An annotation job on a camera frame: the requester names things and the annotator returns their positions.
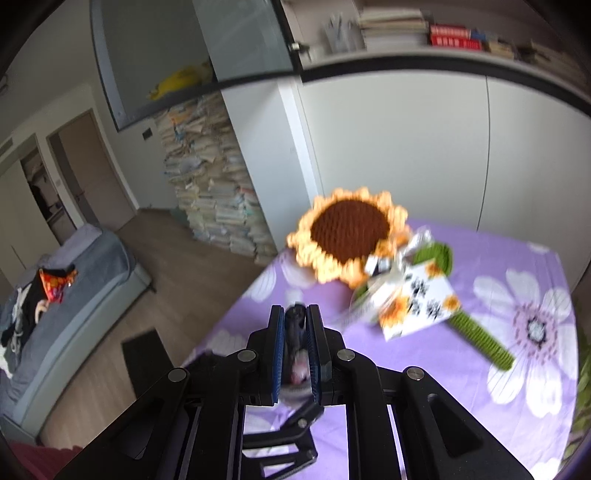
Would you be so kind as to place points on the yellow plush toy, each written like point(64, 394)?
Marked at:
point(178, 81)

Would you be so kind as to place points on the white printed ribbon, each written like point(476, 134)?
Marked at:
point(391, 273)

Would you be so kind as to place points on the crochet sunflower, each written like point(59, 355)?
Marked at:
point(351, 226)

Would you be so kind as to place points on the green plant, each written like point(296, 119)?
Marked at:
point(582, 434)

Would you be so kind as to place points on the orange patterned bag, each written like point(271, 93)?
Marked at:
point(55, 284)

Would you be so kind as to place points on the wooden door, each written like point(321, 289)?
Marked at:
point(92, 170)

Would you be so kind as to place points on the white cabinet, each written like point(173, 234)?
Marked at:
point(392, 138)

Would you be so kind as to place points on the sunflower print card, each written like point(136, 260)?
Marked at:
point(415, 300)

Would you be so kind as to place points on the row of mixed books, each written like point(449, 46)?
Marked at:
point(521, 50)

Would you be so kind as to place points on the grey-blue bed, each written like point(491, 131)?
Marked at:
point(83, 314)

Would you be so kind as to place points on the red books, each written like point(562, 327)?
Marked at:
point(455, 37)

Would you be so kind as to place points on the glass cabinet door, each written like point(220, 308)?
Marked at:
point(184, 46)

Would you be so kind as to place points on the pale book stack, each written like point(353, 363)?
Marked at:
point(392, 23)

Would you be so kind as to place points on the dark red cloth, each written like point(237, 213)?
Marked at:
point(27, 461)

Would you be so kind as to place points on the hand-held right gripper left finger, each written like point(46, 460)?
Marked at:
point(276, 350)

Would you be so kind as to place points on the tall stack of books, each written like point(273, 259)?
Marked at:
point(207, 184)

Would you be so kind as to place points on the open wardrobe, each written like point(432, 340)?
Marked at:
point(41, 194)

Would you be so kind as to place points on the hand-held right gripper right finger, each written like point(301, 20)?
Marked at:
point(315, 360)

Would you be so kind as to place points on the purple floral tablecloth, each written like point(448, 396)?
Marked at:
point(485, 258)

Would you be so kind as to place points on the pale translucent container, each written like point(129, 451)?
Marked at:
point(339, 32)

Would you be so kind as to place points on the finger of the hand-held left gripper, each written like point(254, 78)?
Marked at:
point(277, 434)

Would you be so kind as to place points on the black and white clothes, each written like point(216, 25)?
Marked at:
point(18, 318)

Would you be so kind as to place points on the black marker pen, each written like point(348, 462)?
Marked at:
point(294, 323)

